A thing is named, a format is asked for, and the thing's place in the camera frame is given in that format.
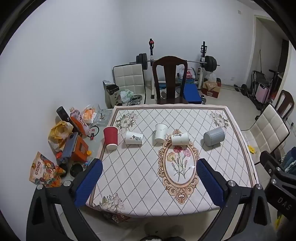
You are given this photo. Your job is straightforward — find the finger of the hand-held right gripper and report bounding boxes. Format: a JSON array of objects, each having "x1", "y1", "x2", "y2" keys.
[{"x1": 259, "y1": 151, "x2": 287, "y2": 179}]

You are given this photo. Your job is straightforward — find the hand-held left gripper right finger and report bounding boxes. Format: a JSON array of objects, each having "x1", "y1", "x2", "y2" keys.
[{"x1": 196, "y1": 158, "x2": 271, "y2": 241}]

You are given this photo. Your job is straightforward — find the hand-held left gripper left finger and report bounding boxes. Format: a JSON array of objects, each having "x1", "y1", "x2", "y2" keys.
[{"x1": 26, "y1": 158, "x2": 103, "y2": 241}]

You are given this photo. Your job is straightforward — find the grey ribbed cup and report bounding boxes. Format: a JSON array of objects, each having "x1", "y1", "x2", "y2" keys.
[{"x1": 203, "y1": 127, "x2": 225, "y2": 146}]

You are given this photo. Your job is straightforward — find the red paper cup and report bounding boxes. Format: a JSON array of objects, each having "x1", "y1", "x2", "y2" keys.
[{"x1": 103, "y1": 126, "x2": 119, "y2": 150}]

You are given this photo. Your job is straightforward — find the white cup black print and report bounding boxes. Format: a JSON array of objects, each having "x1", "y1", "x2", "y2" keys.
[
  {"x1": 125, "y1": 131, "x2": 144, "y2": 145},
  {"x1": 171, "y1": 132, "x2": 190, "y2": 146}
]

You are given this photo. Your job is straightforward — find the plain white cup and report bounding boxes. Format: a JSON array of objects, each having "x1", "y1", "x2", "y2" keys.
[{"x1": 154, "y1": 123, "x2": 168, "y2": 143}]

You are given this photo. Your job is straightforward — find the person's blue jeans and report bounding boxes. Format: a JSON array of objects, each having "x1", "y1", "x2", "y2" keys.
[{"x1": 281, "y1": 147, "x2": 296, "y2": 173}]

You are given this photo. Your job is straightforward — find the white cushioned chair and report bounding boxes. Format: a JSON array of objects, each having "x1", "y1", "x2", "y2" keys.
[
  {"x1": 112, "y1": 63, "x2": 147, "y2": 105},
  {"x1": 240, "y1": 104, "x2": 290, "y2": 165}
]

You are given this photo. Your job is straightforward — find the orange box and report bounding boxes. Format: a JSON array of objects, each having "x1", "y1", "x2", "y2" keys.
[{"x1": 69, "y1": 135, "x2": 89, "y2": 163}]

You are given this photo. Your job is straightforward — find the blue flat device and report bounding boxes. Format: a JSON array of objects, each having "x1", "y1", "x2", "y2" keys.
[{"x1": 62, "y1": 132, "x2": 80, "y2": 158}]

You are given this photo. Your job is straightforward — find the red patterned box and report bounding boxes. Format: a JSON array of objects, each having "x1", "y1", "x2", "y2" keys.
[{"x1": 103, "y1": 213, "x2": 130, "y2": 224}]

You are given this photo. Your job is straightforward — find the colourful snack bag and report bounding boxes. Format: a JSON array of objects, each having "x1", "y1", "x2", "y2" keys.
[{"x1": 29, "y1": 151, "x2": 66, "y2": 188}]

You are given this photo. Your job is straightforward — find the floral diamond-pattern tablecloth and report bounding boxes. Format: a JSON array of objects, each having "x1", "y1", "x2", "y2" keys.
[{"x1": 85, "y1": 103, "x2": 259, "y2": 218}]

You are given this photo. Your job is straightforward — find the yellow plastic bag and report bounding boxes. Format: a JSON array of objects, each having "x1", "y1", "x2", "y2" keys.
[{"x1": 48, "y1": 121, "x2": 74, "y2": 152}]

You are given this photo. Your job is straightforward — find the dark wooden chair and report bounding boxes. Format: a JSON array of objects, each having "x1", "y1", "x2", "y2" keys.
[
  {"x1": 153, "y1": 56, "x2": 189, "y2": 106},
  {"x1": 274, "y1": 90, "x2": 295, "y2": 121}
]

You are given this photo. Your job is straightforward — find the long orange carton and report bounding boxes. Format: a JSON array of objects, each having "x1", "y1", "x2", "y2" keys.
[{"x1": 70, "y1": 115, "x2": 90, "y2": 136}]

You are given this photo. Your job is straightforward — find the pink suitcase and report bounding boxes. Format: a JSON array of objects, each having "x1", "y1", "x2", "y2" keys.
[{"x1": 255, "y1": 84, "x2": 270, "y2": 105}]

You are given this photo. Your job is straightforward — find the orange snack packet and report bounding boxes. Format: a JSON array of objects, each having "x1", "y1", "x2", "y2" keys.
[{"x1": 81, "y1": 105, "x2": 97, "y2": 126}]

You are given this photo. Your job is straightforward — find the clear glass tray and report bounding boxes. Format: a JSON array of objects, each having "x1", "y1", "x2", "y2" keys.
[{"x1": 94, "y1": 109, "x2": 114, "y2": 124}]

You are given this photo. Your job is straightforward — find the black cylinder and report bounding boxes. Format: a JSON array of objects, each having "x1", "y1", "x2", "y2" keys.
[{"x1": 56, "y1": 106, "x2": 74, "y2": 127}]

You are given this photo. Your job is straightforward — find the black dumbbell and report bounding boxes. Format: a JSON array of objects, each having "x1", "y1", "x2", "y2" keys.
[{"x1": 233, "y1": 84, "x2": 249, "y2": 95}]

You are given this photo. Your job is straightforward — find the black folded cart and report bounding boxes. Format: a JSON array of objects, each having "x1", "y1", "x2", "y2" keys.
[{"x1": 251, "y1": 70, "x2": 270, "y2": 98}]

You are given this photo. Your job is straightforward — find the brown cardboard box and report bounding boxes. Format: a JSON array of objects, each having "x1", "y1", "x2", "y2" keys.
[{"x1": 202, "y1": 80, "x2": 222, "y2": 99}]

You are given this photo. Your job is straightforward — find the black printed box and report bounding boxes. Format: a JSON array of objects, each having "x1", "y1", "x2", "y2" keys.
[{"x1": 103, "y1": 80, "x2": 122, "y2": 109}]

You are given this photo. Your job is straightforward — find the blue bench pad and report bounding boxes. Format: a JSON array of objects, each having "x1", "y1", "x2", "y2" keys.
[{"x1": 183, "y1": 83, "x2": 202, "y2": 104}]

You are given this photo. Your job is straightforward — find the steel pot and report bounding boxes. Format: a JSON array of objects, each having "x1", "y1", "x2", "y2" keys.
[{"x1": 127, "y1": 94, "x2": 142, "y2": 106}]

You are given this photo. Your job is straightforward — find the green white plastic bag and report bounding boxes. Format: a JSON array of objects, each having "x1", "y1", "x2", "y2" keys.
[{"x1": 120, "y1": 89, "x2": 134, "y2": 102}]

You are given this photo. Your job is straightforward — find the red print plastic bag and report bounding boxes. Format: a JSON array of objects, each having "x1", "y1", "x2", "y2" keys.
[{"x1": 179, "y1": 65, "x2": 197, "y2": 79}]

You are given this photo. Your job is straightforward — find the black barbell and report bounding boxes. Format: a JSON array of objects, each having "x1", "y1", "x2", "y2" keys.
[{"x1": 129, "y1": 53, "x2": 220, "y2": 72}]

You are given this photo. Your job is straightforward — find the white weight bench rack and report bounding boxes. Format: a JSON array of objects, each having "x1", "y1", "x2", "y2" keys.
[{"x1": 148, "y1": 37, "x2": 208, "y2": 99}]

